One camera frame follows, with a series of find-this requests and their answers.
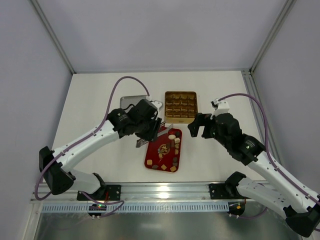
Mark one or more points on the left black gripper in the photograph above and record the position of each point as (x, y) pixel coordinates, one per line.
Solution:
(152, 130)

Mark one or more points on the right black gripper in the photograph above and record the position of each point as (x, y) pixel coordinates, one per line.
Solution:
(206, 125)

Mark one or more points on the metal tongs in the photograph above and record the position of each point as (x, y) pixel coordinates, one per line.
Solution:
(153, 135)

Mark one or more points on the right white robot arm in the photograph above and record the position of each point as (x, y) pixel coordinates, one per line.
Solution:
(294, 201)

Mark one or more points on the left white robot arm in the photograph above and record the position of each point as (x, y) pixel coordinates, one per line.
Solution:
(57, 166)

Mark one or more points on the gold chocolate box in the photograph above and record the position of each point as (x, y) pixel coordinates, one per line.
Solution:
(181, 107)

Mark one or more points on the white oval chocolate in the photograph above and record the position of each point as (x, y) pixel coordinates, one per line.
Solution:
(171, 136)

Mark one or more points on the tan square chocolate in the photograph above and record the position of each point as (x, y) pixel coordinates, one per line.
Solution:
(149, 162)

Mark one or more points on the red tray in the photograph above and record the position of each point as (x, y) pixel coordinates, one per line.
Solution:
(165, 151)

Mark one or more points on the silver tin lid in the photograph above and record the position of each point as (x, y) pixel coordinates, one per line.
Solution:
(125, 101)

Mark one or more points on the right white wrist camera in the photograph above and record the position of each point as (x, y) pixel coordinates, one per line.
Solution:
(220, 107)

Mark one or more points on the aluminium front rail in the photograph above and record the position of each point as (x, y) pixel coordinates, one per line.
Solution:
(148, 197)

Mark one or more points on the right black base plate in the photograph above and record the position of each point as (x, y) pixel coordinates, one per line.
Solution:
(218, 191)

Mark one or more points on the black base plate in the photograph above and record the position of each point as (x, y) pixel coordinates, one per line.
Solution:
(109, 192)
(218, 191)

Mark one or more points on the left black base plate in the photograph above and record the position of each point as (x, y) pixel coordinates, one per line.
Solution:
(109, 192)

